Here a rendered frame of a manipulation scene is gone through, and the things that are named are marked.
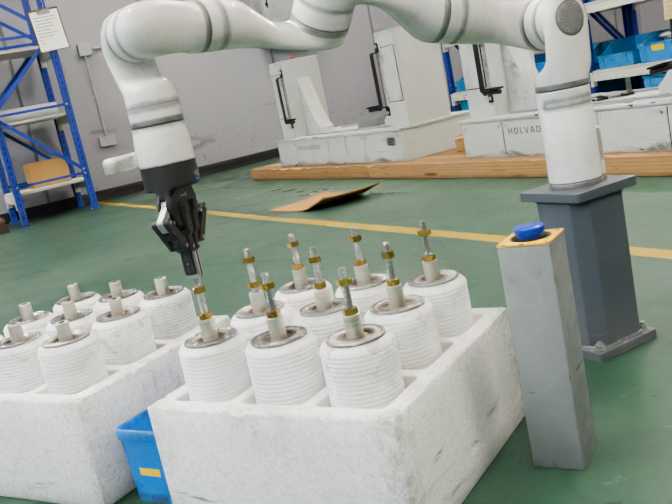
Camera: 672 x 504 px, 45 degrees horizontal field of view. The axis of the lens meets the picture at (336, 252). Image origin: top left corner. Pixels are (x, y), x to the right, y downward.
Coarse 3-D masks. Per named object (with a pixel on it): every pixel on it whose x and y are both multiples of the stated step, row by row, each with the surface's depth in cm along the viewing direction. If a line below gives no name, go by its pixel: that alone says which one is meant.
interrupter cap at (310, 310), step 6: (336, 300) 118; (342, 300) 118; (306, 306) 118; (312, 306) 118; (336, 306) 116; (342, 306) 114; (300, 312) 115; (306, 312) 115; (312, 312) 114; (318, 312) 114; (324, 312) 113; (330, 312) 113; (336, 312) 113
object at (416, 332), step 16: (432, 304) 109; (368, 320) 108; (384, 320) 106; (400, 320) 105; (416, 320) 106; (432, 320) 108; (400, 336) 106; (416, 336) 106; (432, 336) 108; (400, 352) 106; (416, 352) 106; (432, 352) 108; (416, 368) 107
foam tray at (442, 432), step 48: (480, 336) 114; (432, 384) 100; (480, 384) 112; (192, 432) 109; (240, 432) 104; (288, 432) 100; (336, 432) 96; (384, 432) 92; (432, 432) 99; (480, 432) 111; (192, 480) 111; (240, 480) 106; (288, 480) 102; (336, 480) 98; (384, 480) 94; (432, 480) 98
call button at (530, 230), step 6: (534, 222) 106; (540, 222) 105; (516, 228) 105; (522, 228) 104; (528, 228) 104; (534, 228) 103; (540, 228) 104; (516, 234) 105; (522, 234) 104; (528, 234) 104; (534, 234) 104; (540, 234) 104
